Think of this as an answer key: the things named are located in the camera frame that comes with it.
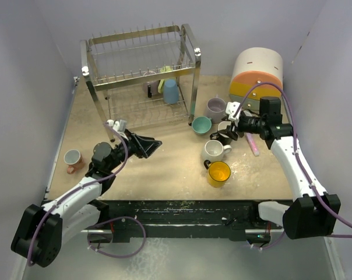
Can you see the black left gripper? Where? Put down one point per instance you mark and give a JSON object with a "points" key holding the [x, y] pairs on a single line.
{"points": [[147, 146]]}

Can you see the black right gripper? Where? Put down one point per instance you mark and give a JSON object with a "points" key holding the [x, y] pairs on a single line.
{"points": [[232, 134]]}

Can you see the black mug cream inside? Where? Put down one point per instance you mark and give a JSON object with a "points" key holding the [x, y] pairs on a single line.
{"points": [[220, 135]]}

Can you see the yellow mug black handle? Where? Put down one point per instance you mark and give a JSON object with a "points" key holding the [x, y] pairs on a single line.
{"points": [[217, 173]]}

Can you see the lilac mug black handle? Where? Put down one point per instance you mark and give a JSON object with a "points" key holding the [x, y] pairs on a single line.
{"points": [[151, 88]]}

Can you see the blue cup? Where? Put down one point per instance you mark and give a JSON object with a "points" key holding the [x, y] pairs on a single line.
{"points": [[170, 91]]}

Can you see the light green mug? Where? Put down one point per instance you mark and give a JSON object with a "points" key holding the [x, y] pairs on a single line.
{"points": [[164, 69]]}

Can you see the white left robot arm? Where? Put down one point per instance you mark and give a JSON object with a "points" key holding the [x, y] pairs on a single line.
{"points": [[43, 229]]}

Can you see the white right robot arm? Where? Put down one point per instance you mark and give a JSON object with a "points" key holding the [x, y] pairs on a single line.
{"points": [[307, 216]]}

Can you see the lilac mug near rack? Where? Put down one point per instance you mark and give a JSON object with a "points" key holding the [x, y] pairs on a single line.
{"points": [[215, 109]]}

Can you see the steel two-tier dish rack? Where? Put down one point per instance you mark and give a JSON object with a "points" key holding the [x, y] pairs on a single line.
{"points": [[115, 66]]}

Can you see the pink marker pen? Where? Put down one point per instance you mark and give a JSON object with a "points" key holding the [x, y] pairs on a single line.
{"points": [[252, 144]]}

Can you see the teal cup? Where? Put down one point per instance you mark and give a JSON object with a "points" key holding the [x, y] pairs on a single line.
{"points": [[201, 125]]}

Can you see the round cream drawer cabinet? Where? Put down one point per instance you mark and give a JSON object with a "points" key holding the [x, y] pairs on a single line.
{"points": [[254, 66]]}

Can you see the terracotta mug white inside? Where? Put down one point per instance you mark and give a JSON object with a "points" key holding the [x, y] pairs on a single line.
{"points": [[74, 160]]}

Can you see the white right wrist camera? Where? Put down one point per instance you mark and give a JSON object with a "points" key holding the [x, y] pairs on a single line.
{"points": [[233, 111]]}

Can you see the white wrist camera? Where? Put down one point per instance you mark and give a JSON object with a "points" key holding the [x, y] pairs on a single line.
{"points": [[118, 126], [233, 111]]}

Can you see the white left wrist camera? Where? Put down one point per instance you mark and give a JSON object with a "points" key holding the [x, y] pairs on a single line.
{"points": [[118, 126]]}

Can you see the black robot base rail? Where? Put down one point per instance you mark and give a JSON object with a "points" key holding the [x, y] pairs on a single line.
{"points": [[235, 220]]}

